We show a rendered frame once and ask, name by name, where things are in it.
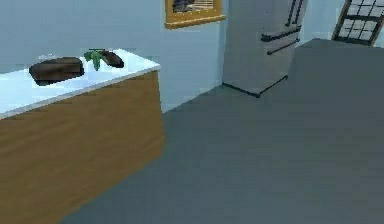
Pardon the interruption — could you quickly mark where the grey steel fridge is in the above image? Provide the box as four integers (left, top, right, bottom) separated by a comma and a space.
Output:
221, 0, 309, 99

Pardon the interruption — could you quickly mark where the dark eggplant with green stem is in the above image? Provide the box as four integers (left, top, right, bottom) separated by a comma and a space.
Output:
83, 49, 125, 72

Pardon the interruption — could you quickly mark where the wooden counter with white top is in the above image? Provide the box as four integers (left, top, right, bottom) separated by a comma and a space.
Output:
0, 48, 166, 224

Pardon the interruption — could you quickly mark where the dark brown bread loaf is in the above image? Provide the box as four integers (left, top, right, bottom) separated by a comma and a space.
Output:
28, 56, 86, 87

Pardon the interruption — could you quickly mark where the dark framed window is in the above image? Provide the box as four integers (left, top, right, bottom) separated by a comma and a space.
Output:
331, 0, 384, 47

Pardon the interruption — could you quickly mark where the gold framed wall picture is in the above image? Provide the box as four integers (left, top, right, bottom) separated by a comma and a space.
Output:
164, 0, 227, 30

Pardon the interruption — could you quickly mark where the black fridge handle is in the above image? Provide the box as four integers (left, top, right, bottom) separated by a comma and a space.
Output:
266, 38, 301, 56
260, 25, 303, 43
293, 0, 305, 26
285, 0, 298, 28

